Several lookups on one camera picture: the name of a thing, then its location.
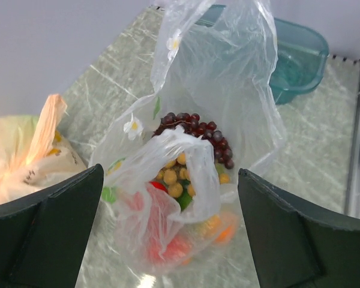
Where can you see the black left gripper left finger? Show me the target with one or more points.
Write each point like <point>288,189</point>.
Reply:
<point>43,236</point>

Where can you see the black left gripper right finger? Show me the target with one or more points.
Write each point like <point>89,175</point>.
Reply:
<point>294,242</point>

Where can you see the orange green fake mango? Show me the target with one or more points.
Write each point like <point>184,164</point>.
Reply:
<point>220,228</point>

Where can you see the red fake pepper bunch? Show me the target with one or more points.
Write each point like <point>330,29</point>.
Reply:
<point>151,234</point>

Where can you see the fake longan bunch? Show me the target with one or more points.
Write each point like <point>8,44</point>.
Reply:
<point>174,178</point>

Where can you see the clear lemon-print plastic bag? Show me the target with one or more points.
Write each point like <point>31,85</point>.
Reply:
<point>220,72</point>

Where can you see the dark red fake grapes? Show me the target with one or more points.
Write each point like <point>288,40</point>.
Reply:
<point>192,125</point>

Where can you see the orange tied plastic bag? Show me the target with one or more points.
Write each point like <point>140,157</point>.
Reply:
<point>33,154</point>

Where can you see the teal plastic tray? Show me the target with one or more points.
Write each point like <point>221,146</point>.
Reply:
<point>301,58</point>

